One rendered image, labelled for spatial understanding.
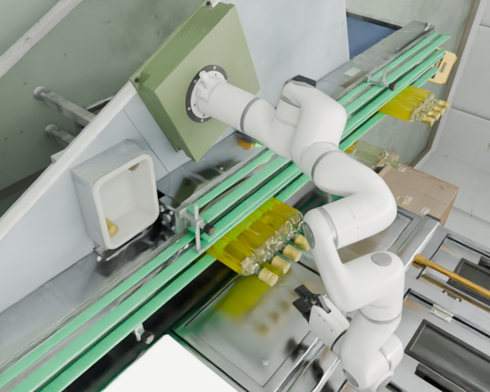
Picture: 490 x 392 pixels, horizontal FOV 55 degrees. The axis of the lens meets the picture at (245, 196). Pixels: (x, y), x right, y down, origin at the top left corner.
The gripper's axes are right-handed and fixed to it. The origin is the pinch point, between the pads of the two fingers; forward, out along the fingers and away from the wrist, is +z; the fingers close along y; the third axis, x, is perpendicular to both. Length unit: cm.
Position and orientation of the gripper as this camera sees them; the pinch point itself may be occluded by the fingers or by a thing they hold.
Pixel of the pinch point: (302, 298)
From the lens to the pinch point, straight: 127.1
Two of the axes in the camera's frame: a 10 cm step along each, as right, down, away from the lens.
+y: 0.2, -7.6, -6.5
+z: -5.8, -5.4, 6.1
